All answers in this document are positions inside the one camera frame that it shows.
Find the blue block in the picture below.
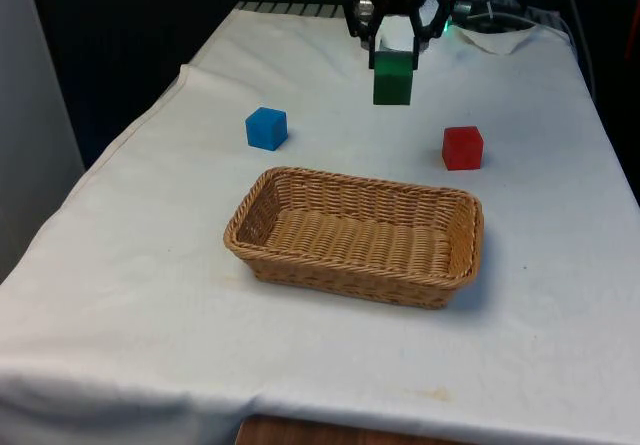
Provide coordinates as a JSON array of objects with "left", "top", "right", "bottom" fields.
[{"left": 244, "top": 106, "right": 289, "bottom": 152}]

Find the red block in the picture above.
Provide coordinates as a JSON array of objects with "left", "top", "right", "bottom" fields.
[{"left": 441, "top": 125, "right": 485, "bottom": 172}]

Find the grey cable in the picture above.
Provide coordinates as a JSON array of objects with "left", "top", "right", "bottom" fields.
[
  {"left": 558, "top": 0, "right": 599, "bottom": 99},
  {"left": 452, "top": 0, "right": 549, "bottom": 32}
]

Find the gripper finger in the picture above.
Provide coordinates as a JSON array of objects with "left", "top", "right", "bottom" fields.
[
  {"left": 408, "top": 0, "right": 455, "bottom": 72},
  {"left": 343, "top": 0, "right": 387, "bottom": 70}
]

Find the wicker basket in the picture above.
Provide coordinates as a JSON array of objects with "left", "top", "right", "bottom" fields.
[{"left": 223, "top": 166, "right": 485, "bottom": 310}]

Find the green block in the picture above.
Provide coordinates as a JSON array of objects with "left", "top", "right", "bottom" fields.
[{"left": 372, "top": 50, "right": 414, "bottom": 106}]

